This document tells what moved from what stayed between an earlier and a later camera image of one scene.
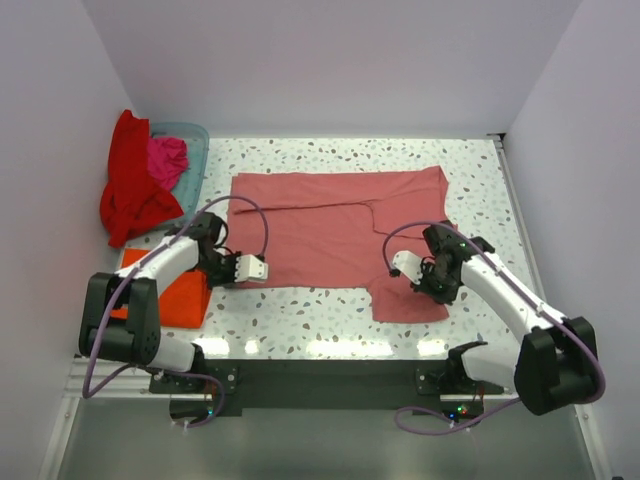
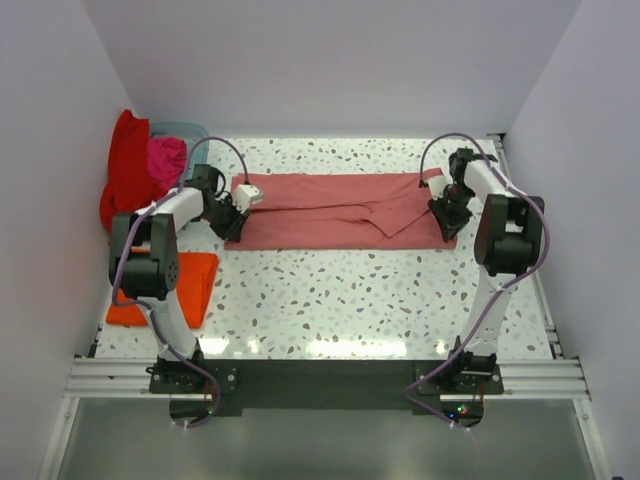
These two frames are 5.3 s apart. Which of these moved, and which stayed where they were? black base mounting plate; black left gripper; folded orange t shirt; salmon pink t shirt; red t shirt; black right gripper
Moved: salmon pink t shirt; black left gripper; black right gripper
Stayed: black base mounting plate; red t shirt; folded orange t shirt
